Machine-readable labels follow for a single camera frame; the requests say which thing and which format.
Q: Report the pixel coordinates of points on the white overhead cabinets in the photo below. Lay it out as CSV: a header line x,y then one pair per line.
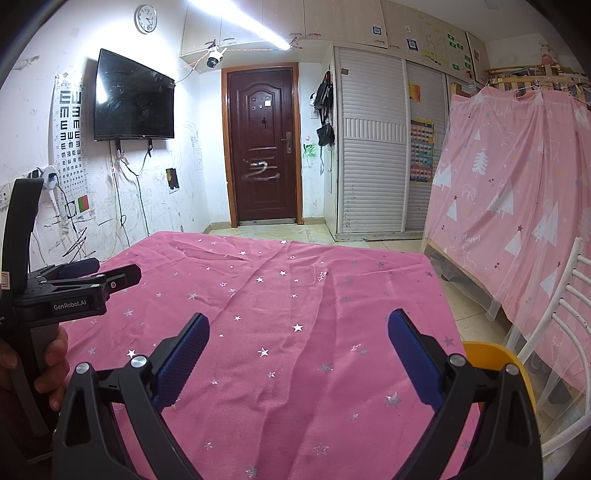
x,y
351,21

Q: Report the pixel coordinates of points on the orange yellow sticker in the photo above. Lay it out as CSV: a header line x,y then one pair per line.
x,y
414,92

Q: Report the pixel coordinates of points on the white power strip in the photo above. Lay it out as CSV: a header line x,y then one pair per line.
x,y
46,177

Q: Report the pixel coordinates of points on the fluorescent tube light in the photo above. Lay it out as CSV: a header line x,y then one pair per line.
x,y
244,23

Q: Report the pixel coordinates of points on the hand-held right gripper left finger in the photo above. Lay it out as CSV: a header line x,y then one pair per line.
x,y
182,360

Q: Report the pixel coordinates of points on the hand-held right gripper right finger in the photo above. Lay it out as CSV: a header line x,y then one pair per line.
x,y
413,360

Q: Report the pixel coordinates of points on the white metal chair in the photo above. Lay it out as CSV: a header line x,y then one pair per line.
x,y
561,295

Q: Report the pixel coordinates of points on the wooden bed rail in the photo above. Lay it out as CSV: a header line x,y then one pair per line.
x,y
512,76

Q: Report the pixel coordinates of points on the colourful grid poster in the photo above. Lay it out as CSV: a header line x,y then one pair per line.
x,y
421,152

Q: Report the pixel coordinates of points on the small black hanging bag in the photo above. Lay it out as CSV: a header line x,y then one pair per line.
x,y
325,135

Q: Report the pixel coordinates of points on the large black hanging bag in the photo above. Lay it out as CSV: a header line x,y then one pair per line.
x,y
322,94

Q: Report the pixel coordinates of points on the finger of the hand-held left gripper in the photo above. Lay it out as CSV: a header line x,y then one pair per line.
x,y
83,267
122,278

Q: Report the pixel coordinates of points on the pink tree print curtain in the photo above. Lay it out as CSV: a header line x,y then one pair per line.
x,y
508,194

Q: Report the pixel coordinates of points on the eye chart poster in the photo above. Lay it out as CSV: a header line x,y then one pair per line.
x,y
71,138

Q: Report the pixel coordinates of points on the round wall clock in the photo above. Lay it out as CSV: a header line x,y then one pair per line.
x,y
146,18

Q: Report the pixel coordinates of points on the person's left hand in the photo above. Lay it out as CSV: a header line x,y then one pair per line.
x,y
53,364

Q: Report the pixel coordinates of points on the white security camera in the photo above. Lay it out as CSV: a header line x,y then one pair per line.
x,y
214,57

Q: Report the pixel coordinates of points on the pink star print tablecloth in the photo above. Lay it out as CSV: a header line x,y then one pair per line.
x,y
286,300

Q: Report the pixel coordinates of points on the white louvred wardrobe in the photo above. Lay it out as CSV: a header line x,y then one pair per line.
x,y
374,161

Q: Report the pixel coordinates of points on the dark brown door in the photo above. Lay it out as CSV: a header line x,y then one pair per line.
x,y
263,147

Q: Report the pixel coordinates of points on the open wall junction box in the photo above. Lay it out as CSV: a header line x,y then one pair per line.
x,y
172,179

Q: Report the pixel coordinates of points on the black wall television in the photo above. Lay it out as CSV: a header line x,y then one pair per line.
x,y
134,97

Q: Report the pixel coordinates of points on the pink plush doll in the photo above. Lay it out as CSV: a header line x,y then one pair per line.
x,y
547,56

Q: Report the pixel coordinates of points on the yellow plastic basin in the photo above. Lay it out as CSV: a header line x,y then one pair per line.
x,y
489,355

